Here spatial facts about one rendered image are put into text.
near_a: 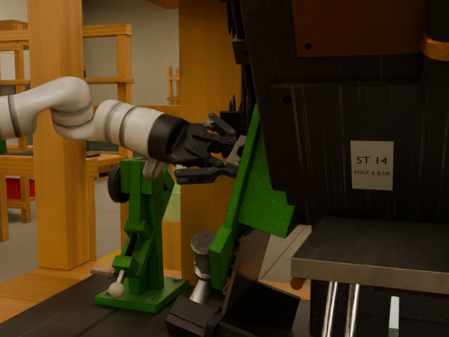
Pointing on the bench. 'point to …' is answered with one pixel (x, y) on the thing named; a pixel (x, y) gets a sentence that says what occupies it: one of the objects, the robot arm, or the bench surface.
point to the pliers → (103, 271)
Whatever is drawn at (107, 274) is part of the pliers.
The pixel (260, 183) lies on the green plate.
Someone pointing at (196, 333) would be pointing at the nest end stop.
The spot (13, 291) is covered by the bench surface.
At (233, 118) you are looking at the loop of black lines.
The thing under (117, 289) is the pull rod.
